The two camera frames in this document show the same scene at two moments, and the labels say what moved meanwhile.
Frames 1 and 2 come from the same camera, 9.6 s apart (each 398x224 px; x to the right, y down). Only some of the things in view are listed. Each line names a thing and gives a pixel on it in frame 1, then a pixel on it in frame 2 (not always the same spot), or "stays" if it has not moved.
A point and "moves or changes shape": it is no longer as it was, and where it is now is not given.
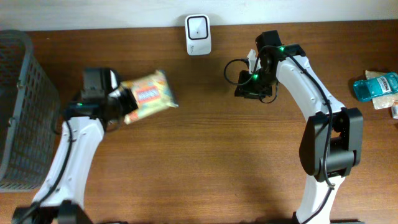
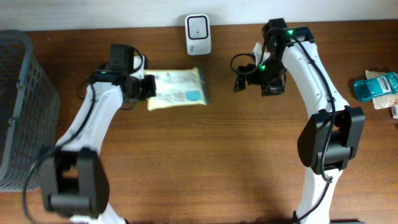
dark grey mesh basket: x=30 y=115 stays
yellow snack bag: x=152 y=94 moves or changes shape
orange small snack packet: x=394 y=109 stays
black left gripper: x=125 y=95 → x=149 y=89
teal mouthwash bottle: x=366 y=89 stays
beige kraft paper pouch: x=384 y=101 stays
